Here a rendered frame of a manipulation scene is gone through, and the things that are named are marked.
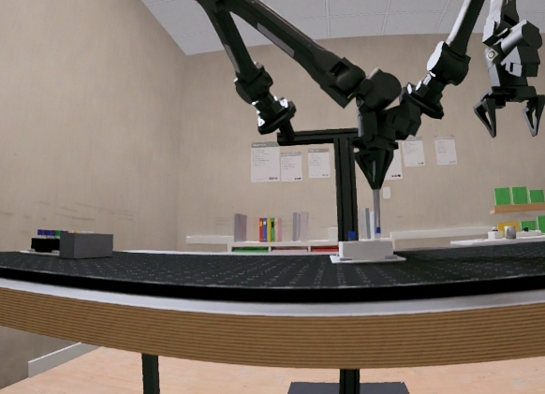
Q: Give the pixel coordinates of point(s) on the black vial rack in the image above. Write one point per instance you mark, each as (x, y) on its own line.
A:
(45, 245)

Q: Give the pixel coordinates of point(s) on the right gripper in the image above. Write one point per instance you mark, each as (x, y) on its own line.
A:
(378, 149)

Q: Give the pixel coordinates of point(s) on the metal forceps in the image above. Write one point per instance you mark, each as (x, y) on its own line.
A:
(376, 198)

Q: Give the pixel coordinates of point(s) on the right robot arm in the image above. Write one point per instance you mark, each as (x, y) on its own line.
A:
(378, 91)

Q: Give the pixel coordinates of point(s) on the white rectangular tube rack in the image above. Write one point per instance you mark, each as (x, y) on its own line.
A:
(365, 250)

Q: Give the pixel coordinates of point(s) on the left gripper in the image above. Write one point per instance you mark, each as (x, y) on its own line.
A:
(496, 98)

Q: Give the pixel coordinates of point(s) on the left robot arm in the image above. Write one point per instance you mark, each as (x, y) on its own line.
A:
(522, 62)

